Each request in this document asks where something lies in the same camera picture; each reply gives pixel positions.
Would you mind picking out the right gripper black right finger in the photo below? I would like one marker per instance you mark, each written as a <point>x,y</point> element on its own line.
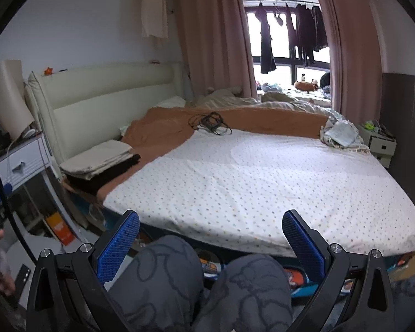
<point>370,305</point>

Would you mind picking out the orange blanket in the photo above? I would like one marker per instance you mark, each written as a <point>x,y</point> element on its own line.
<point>161,130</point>

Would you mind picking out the light blue folded pajamas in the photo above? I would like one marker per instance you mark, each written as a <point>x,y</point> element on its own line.
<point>343,135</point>

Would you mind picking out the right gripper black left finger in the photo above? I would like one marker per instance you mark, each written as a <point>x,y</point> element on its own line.
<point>67,292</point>

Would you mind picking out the white floral bed sheet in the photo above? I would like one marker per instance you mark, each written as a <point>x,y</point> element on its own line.
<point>231,191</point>

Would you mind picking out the white bedside drawer cabinet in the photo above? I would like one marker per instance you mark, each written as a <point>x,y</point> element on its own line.
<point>380,141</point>

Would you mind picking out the cream padded headboard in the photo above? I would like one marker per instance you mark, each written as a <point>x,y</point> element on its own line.
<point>83,107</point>

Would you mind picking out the beige rumpled duvet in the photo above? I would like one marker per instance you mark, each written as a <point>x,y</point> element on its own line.
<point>225,98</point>

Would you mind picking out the black folded clothes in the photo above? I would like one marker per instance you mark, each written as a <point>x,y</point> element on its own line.
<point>92,185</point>

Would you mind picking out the white left nightstand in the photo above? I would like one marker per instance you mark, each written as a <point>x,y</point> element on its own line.
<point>29,158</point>

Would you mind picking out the hanging dark clothes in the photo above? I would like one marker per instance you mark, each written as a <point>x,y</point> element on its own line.
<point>295,33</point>

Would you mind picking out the pink curtain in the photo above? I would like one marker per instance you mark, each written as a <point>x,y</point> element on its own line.
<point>215,44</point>

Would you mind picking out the black charger with cable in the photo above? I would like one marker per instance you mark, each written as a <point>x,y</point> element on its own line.
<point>212,122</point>

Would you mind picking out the orange box on floor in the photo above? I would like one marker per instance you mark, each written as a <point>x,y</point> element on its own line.
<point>60,228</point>

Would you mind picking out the white hanging towel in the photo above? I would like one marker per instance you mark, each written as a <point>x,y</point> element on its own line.
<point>154,20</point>

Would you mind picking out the person's grey patterned legs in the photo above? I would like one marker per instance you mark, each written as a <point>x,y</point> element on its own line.
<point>162,289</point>

